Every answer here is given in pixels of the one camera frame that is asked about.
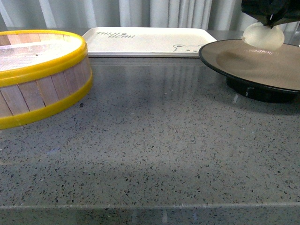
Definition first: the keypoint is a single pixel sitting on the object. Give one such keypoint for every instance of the black gripper finger holding bun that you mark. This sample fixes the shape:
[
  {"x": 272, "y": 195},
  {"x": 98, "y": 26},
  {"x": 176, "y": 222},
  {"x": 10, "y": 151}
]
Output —
[{"x": 258, "y": 9}]

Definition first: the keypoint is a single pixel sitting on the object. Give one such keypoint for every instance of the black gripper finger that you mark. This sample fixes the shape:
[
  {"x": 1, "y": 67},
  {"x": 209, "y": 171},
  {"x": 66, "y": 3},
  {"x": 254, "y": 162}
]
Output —
[{"x": 284, "y": 11}]

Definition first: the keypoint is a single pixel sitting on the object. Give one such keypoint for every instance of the white steamed bun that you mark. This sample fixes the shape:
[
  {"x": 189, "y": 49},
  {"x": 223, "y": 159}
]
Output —
[{"x": 263, "y": 37}]

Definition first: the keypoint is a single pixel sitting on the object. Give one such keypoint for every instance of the brown plate with black rim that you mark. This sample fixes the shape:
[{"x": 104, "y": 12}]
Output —
[{"x": 263, "y": 75}]

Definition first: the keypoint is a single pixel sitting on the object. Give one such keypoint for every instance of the white bear print tray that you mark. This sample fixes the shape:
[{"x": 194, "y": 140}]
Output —
[{"x": 146, "y": 42}]

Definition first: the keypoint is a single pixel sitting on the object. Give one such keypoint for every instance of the grey pleated curtain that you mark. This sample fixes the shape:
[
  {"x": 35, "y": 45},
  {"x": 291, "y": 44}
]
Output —
[{"x": 218, "y": 15}]

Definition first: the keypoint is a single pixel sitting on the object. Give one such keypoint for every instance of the yellow rimmed wooden steamer basket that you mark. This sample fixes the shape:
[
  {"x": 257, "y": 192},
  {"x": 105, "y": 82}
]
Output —
[{"x": 39, "y": 91}]

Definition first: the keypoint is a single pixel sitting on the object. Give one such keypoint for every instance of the white mesh steamer liner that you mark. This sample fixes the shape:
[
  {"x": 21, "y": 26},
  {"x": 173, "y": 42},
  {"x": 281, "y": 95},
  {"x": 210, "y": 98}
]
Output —
[{"x": 27, "y": 54}]

